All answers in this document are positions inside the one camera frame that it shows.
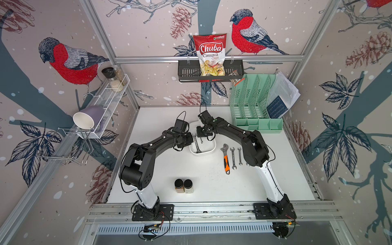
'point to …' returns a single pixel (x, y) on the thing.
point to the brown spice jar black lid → (179, 186)
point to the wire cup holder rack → (70, 145)
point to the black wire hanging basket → (189, 71)
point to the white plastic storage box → (200, 145)
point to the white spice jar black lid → (188, 186)
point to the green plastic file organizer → (249, 98)
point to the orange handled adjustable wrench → (225, 158)
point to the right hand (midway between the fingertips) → (197, 133)
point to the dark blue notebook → (276, 108)
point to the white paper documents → (283, 87)
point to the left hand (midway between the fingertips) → (195, 137)
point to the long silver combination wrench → (194, 136)
